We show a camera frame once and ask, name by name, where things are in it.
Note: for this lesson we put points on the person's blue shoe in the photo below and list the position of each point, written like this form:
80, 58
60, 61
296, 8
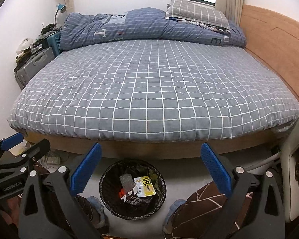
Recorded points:
173, 209
97, 209

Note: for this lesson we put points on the blue desk lamp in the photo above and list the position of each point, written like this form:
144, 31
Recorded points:
61, 7

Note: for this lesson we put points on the wooden bed frame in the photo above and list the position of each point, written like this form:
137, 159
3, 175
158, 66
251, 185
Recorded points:
164, 149

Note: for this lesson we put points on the grey checked pillow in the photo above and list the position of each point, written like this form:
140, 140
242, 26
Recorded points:
199, 11

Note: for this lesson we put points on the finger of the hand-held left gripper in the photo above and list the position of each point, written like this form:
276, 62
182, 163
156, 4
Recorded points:
37, 149
12, 139

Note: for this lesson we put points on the wooden headboard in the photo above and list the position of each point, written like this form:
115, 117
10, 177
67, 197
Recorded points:
276, 49

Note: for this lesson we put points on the white chair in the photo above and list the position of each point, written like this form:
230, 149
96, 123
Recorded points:
296, 169

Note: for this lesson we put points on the brown snack packet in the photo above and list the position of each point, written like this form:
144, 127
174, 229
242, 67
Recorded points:
134, 199

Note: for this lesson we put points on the teal hard suitcase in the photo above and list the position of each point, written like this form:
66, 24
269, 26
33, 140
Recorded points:
53, 42

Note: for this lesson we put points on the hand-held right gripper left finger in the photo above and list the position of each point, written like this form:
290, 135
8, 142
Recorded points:
86, 171

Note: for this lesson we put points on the dark clutter pile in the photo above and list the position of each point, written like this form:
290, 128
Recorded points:
48, 27

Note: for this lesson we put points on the person's right leg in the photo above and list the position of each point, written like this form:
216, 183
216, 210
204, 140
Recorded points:
196, 209

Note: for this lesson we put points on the blue quilt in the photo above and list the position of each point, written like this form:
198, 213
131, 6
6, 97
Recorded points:
139, 27

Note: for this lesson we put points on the person's left blue shoe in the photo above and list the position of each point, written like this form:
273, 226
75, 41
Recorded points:
97, 209

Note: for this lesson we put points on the white pleated curtain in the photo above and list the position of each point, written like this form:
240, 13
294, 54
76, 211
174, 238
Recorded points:
230, 0

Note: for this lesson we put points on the grey checked bedsheet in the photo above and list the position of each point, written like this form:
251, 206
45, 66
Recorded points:
152, 92

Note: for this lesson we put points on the white plastic object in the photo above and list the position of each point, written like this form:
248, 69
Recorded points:
25, 44

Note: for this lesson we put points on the red plastic bag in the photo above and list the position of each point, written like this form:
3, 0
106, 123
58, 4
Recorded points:
121, 193

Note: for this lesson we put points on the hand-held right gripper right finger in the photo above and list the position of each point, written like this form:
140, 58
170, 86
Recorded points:
216, 171

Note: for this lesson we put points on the grey hard suitcase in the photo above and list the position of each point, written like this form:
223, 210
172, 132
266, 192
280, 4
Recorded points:
32, 64

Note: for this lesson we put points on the black lined trash bin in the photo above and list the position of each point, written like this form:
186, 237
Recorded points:
139, 211

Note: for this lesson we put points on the person's right blue shoe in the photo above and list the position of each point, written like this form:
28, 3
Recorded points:
173, 209

